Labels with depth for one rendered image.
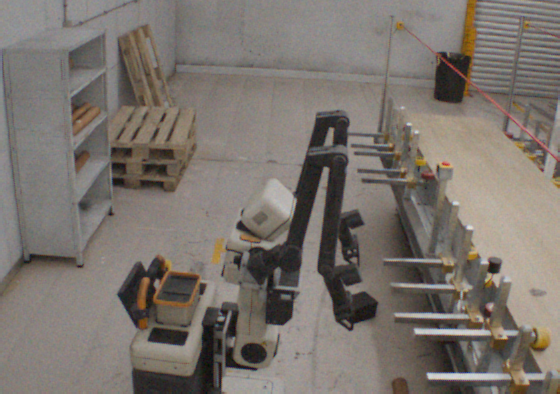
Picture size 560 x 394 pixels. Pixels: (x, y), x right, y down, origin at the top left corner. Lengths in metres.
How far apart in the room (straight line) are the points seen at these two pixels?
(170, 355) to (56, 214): 2.21
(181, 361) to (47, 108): 2.24
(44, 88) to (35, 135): 0.33
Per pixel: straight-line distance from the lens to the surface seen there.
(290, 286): 2.27
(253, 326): 2.37
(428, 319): 2.54
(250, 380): 3.00
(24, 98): 4.13
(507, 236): 3.25
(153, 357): 2.35
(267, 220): 2.14
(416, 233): 3.55
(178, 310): 2.39
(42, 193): 4.31
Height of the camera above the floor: 2.24
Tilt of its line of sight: 23 degrees down
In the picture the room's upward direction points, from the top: 3 degrees clockwise
